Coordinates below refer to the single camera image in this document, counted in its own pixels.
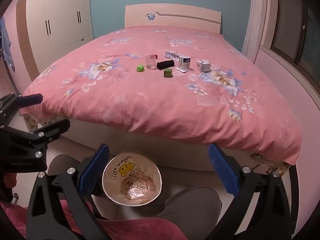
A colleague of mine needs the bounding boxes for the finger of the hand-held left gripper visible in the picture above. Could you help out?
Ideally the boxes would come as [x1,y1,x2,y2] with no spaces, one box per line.
[0,93,43,128]
[0,119,71,160]

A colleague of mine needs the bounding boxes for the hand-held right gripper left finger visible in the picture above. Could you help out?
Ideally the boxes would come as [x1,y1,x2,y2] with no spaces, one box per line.
[26,144,113,240]

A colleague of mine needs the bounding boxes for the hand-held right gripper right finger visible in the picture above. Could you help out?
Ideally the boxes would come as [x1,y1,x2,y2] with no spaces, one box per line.
[208,142,293,240]

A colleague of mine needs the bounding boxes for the smiley print plastic bag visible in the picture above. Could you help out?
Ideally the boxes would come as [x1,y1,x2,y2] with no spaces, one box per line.
[104,152,160,204]

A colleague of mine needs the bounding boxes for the white paper bowl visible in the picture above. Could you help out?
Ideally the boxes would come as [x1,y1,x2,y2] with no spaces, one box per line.
[102,151,162,207]

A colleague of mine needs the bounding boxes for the white medicine box red stripes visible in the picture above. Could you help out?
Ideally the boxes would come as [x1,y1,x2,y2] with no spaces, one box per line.
[196,60,211,73]

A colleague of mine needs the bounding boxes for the white medicine box blue band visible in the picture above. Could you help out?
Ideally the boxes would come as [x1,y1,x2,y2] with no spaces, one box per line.
[178,56,191,71]

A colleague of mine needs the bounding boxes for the black foam cylinder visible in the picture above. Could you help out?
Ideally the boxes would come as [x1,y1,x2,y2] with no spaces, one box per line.
[157,60,175,70]

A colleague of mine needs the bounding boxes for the person's right leg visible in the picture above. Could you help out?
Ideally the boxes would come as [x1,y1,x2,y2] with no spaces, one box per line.
[154,187,223,222]

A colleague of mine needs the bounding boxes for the hanging blue cloth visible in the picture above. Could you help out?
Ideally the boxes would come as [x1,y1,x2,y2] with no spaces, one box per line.
[0,17,15,72]

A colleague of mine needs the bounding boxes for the white bed base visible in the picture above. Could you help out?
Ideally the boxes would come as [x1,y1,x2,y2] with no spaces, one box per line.
[60,126,248,173]

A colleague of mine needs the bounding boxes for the pink fleece garment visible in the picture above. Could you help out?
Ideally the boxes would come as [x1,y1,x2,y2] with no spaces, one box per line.
[0,199,192,240]

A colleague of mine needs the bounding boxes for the cream wardrobe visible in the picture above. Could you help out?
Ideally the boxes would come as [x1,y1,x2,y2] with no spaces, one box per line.
[26,0,94,67]

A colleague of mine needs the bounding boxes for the pink floral blanket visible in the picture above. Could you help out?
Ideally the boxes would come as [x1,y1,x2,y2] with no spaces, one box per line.
[22,26,303,165]

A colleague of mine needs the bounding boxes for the clear plastic cup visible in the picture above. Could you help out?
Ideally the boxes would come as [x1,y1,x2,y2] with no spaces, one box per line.
[145,54,157,70]

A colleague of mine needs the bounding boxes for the long white box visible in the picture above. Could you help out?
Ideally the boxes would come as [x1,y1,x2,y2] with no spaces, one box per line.
[164,50,181,60]

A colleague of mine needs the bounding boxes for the white curtain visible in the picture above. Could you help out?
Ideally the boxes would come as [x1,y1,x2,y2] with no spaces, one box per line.
[241,0,278,63]

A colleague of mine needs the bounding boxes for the dark framed window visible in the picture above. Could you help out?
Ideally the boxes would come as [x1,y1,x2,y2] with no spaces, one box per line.
[270,0,320,95]

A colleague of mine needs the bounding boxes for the cream bed headboard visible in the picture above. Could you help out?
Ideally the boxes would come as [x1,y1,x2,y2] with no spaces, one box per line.
[124,4,222,34]

